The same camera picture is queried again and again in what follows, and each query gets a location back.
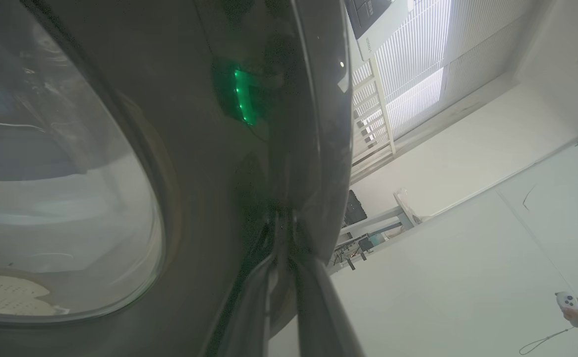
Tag thin controller wrist strap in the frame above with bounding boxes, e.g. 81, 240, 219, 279
519, 326, 575, 356

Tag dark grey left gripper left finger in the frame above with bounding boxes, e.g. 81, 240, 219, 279
215, 254, 281, 357

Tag black round glass washer door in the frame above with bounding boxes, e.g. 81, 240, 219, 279
0, 0, 354, 357

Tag white box with black panel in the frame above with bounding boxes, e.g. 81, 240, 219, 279
345, 0, 414, 61

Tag white window blinds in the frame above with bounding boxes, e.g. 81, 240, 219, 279
351, 0, 535, 184

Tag white handheld controller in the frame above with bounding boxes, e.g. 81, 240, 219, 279
556, 292, 578, 328

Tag cream perforated laundry basket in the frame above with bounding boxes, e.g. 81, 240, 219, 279
0, 274, 62, 317

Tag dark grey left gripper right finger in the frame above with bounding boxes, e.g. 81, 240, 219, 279
293, 255, 364, 357

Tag grey metal desk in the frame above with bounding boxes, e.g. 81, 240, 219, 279
329, 191, 421, 271

